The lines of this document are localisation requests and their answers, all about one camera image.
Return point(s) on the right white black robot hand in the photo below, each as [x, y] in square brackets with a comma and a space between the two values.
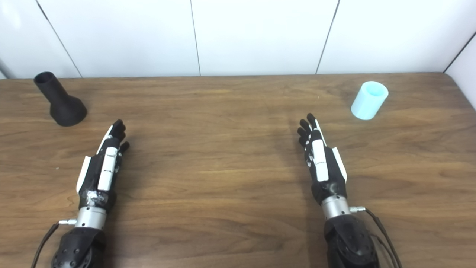
[320, 163]

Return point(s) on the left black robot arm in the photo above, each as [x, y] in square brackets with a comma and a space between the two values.
[80, 243]

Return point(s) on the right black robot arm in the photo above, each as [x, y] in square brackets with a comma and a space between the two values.
[347, 242]

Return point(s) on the black nozzle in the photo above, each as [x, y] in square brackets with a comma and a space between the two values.
[63, 106]

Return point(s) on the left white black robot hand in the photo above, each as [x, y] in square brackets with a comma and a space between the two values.
[106, 167]

